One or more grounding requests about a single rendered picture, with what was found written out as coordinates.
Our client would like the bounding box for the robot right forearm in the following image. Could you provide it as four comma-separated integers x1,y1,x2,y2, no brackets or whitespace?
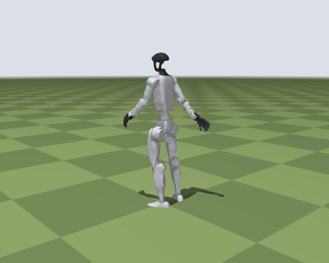
182,98,197,119

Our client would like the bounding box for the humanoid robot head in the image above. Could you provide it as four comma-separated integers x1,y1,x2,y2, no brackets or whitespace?
152,53,169,76

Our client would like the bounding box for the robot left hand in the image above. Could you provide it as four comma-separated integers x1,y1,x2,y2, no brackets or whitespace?
123,114,134,127

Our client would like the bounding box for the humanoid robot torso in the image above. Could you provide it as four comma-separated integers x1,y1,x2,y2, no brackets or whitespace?
152,73,174,134

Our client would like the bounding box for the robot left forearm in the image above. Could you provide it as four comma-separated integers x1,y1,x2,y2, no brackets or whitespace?
128,99,144,117

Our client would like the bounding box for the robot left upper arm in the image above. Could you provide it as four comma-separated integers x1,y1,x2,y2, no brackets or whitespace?
142,77,160,107

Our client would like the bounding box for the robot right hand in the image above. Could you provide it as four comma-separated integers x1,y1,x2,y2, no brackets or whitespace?
194,112,210,132

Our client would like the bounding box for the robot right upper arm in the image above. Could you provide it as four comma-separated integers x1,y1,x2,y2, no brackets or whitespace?
172,76,186,104

